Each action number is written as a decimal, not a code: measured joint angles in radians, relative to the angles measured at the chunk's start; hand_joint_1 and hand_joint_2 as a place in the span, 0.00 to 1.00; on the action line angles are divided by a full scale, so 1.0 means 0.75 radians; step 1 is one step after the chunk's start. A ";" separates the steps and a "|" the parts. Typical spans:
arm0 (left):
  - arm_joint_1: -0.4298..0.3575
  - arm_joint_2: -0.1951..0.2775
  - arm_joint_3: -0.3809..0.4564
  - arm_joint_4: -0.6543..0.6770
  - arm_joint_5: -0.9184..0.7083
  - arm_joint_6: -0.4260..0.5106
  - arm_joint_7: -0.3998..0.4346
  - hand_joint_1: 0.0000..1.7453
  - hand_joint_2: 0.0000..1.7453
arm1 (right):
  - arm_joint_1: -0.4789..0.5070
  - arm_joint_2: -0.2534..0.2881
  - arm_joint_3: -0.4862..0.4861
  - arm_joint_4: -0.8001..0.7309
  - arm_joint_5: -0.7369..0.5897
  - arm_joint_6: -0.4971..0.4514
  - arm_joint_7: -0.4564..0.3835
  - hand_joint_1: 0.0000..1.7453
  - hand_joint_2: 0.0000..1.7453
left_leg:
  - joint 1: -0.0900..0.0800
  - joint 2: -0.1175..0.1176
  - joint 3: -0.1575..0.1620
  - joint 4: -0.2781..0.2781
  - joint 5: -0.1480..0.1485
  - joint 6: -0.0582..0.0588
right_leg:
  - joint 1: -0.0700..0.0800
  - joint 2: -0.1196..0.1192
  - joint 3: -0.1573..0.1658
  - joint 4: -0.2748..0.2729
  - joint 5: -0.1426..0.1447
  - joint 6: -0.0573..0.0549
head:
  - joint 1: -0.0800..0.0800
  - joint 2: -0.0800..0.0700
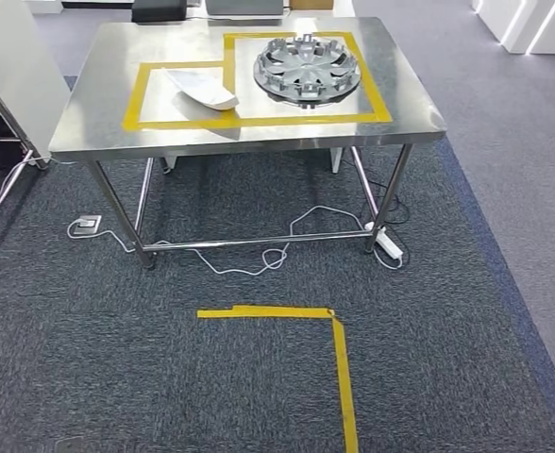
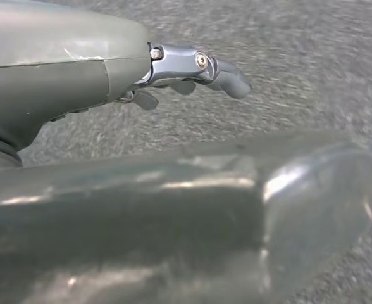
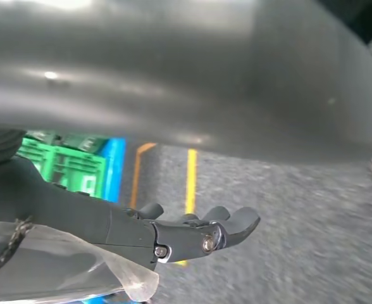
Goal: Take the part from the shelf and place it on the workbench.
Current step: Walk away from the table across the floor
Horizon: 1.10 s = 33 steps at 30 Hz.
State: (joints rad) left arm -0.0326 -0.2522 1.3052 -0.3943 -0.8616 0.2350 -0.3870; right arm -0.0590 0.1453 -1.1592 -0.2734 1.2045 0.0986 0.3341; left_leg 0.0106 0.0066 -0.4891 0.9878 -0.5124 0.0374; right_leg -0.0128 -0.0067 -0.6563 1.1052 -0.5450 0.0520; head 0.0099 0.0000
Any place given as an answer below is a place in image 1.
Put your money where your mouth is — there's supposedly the yellow table tape frame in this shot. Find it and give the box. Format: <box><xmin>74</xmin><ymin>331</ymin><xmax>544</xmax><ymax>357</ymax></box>
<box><xmin>121</xmin><ymin>31</ymin><xmax>395</xmax><ymax>132</ymax></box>

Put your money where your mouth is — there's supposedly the white floor cable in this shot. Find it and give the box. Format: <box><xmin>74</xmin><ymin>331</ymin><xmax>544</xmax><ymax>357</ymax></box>
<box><xmin>68</xmin><ymin>205</ymin><xmax>404</xmax><ymax>277</ymax></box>

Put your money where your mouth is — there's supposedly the stainless steel workbench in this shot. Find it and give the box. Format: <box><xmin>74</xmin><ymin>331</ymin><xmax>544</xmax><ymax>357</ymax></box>
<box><xmin>48</xmin><ymin>15</ymin><xmax>448</xmax><ymax>271</ymax></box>

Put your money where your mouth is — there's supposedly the cardboard box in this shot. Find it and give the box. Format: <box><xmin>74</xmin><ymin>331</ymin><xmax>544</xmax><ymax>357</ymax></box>
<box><xmin>289</xmin><ymin>0</ymin><xmax>335</xmax><ymax>12</ymax></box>

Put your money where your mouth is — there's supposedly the metal floor socket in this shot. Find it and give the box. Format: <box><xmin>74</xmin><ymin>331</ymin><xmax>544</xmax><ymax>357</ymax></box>
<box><xmin>73</xmin><ymin>214</ymin><xmax>102</xmax><ymax>237</ymax></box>

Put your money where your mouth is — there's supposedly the grey laptop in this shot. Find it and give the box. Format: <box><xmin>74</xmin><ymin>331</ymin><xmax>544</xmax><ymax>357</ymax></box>
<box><xmin>205</xmin><ymin>0</ymin><xmax>285</xmax><ymax>17</ymax></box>

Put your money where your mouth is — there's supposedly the grey plastic hubcap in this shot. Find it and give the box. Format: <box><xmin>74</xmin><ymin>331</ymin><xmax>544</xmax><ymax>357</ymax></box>
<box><xmin>253</xmin><ymin>34</ymin><xmax>362</xmax><ymax>110</ymax></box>

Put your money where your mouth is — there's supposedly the black zip case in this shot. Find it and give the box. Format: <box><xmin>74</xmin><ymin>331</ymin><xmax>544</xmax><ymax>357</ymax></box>
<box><xmin>131</xmin><ymin>0</ymin><xmax>188</xmax><ymax>25</ymax></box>

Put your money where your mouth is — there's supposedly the white power strip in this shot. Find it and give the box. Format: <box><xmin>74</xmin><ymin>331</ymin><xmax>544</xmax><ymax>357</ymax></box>
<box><xmin>364</xmin><ymin>222</ymin><xmax>404</xmax><ymax>262</ymax></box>

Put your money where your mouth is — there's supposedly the white desk panel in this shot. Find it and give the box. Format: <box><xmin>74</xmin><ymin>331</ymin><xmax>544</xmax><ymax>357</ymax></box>
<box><xmin>0</xmin><ymin>0</ymin><xmax>71</xmax><ymax>160</ymax></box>

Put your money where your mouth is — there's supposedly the white curved plastic part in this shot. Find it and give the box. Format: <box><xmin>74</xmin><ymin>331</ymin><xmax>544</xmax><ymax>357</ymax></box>
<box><xmin>161</xmin><ymin>66</ymin><xmax>240</xmax><ymax>112</ymax></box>

